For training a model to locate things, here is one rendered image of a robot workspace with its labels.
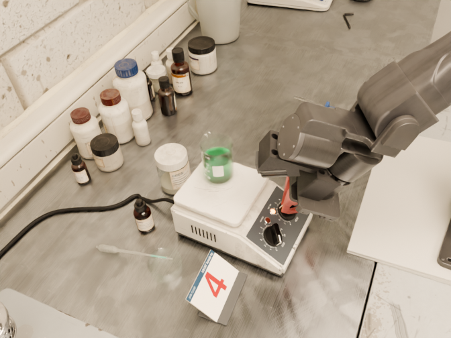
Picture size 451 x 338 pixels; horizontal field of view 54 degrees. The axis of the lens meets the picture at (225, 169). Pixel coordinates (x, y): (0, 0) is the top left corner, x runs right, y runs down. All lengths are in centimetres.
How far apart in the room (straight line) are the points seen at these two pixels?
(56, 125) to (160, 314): 44
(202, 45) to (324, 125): 64
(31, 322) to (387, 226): 57
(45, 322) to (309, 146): 46
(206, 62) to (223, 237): 54
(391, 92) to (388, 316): 33
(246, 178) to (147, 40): 55
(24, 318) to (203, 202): 31
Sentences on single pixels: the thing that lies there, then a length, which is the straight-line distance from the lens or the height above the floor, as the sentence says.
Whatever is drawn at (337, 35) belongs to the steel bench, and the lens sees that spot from 131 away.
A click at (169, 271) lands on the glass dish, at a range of 73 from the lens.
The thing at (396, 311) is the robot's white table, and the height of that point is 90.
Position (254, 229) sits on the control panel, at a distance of 69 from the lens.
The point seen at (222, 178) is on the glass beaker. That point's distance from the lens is 70.
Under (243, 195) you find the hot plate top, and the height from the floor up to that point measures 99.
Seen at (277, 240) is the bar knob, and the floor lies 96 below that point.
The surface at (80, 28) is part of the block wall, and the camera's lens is 103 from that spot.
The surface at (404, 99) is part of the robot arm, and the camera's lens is 52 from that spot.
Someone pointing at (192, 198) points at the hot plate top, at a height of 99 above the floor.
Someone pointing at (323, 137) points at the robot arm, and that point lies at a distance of 54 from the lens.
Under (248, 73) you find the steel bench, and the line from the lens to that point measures 113.
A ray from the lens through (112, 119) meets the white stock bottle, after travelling 93.
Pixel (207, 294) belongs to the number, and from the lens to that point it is 68.
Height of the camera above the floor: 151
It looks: 45 degrees down
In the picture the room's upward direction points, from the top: 4 degrees counter-clockwise
